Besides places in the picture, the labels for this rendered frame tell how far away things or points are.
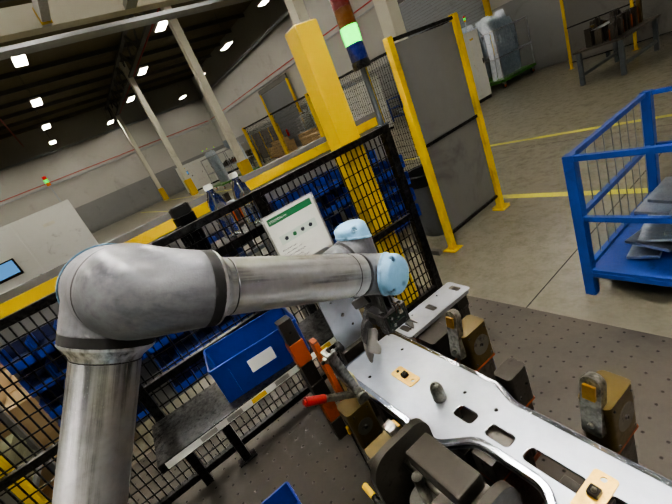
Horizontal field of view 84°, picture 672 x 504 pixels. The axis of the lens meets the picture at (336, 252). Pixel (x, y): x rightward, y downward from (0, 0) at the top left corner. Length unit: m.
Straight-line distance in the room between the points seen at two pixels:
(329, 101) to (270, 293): 1.13
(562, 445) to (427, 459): 0.31
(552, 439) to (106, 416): 0.75
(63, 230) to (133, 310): 6.76
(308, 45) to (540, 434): 1.37
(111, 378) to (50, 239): 6.67
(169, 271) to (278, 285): 0.14
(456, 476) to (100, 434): 0.48
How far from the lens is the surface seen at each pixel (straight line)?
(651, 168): 3.70
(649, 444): 1.27
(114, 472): 0.62
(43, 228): 7.21
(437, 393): 0.96
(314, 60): 1.54
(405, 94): 3.47
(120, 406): 0.59
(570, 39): 13.24
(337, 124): 1.53
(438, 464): 0.65
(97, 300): 0.46
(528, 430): 0.90
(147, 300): 0.44
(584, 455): 0.87
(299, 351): 1.20
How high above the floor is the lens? 1.71
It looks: 20 degrees down
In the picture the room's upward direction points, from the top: 24 degrees counter-clockwise
